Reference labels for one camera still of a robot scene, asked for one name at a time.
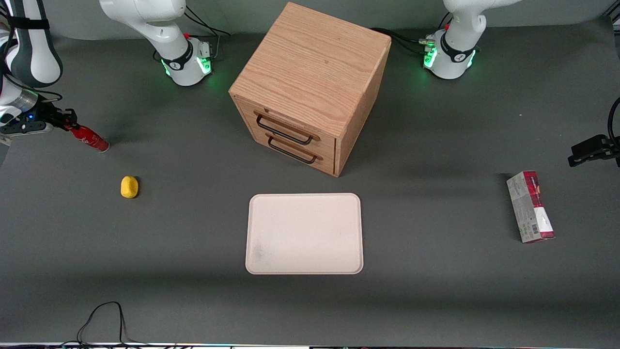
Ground thin black base cables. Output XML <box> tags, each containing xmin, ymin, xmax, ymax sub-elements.
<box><xmin>184</xmin><ymin>5</ymin><xmax>231</xmax><ymax>61</ymax></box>

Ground wooden two-drawer cabinet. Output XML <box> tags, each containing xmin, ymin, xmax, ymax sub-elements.
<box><xmin>229</xmin><ymin>1</ymin><xmax>392</xmax><ymax>178</ymax></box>

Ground thin black looped cable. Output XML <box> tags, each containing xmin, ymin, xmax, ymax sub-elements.
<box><xmin>61</xmin><ymin>301</ymin><xmax>160</xmax><ymax>348</ymax></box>

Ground black curved gripper cable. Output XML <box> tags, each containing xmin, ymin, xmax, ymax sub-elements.
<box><xmin>607</xmin><ymin>97</ymin><xmax>620</xmax><ymax>146</ymax></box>

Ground yellow toy lemon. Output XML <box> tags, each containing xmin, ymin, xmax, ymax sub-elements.
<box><xmin>120</xmin><ymin>175</ymin><xmax>140</xmax><ymax>199</ymax></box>

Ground short black drawer handle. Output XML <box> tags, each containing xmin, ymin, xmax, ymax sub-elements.
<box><xmin>265</xmin><ymin>133</ymin><xmax>324</xmax><ymax>164</ymax></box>

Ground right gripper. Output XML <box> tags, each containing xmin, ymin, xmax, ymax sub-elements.
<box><xmin>28</xmin><ymin>104</ymin><xmax>79</xmax><ymax>131</ymax></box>

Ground white rectangular tray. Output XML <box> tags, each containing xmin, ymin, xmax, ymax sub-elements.
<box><xmin>245</xmin><ymin>193</ymin><xmax>364</xmax><ymax>275</ymax></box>

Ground red and grey carton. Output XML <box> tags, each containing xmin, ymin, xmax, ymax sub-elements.
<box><xmin>506</xmin><ymin>170</ymin><xmax>556</xmax><ymax>243</ymax></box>

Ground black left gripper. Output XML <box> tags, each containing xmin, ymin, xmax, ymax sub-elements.
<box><xmin>568</xmin><ymin>134</ymin><xmax>620</xmax><ymax>168</ymax></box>

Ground long black drawer handle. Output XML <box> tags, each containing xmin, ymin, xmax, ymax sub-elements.
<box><xmin>254</xmin><ymin>111</ymin><xmax>321</xmax><ymax>146</ymax></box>

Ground thick black base cables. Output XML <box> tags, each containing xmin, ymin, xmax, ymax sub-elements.
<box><xmin>371</xmin><ymin>28</ymin><xmax>434</xmax><ymax>55</ymax></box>

